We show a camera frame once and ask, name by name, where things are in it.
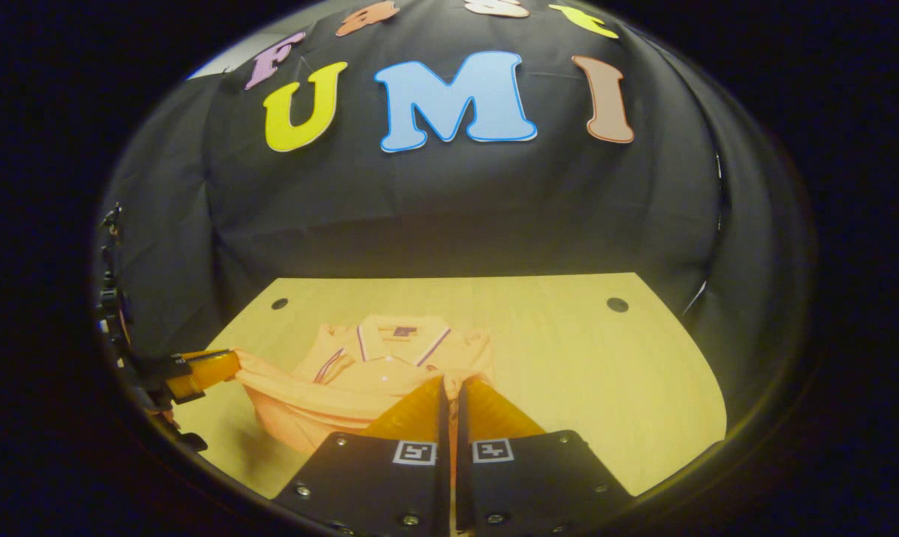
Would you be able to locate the black backdrop cloth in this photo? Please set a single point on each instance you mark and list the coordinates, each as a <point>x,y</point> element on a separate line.
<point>449,209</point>

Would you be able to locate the orange polo T-shirt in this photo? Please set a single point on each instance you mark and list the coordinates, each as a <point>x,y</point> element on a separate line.
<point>323,395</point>

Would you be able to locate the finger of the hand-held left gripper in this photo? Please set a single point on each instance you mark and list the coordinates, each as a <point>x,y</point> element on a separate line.
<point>207,371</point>

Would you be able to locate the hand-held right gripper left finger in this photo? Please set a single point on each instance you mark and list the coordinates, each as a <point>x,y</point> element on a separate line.
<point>438,477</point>

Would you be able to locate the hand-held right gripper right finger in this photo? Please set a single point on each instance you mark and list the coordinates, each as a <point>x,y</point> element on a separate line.
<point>464,477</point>

